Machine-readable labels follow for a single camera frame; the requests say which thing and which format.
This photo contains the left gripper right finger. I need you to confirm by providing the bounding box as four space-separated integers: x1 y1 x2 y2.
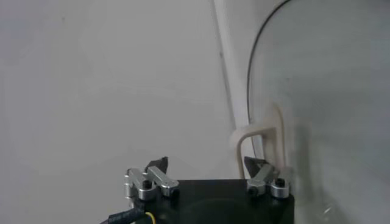
243 156 295 200

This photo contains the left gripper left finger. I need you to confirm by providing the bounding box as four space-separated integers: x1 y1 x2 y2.
123 156 181 202

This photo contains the glass lid with beige handle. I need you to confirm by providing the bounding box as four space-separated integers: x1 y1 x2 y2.
229 0 390 224

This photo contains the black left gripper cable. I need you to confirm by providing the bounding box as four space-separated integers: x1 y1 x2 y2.
99 206 157 224

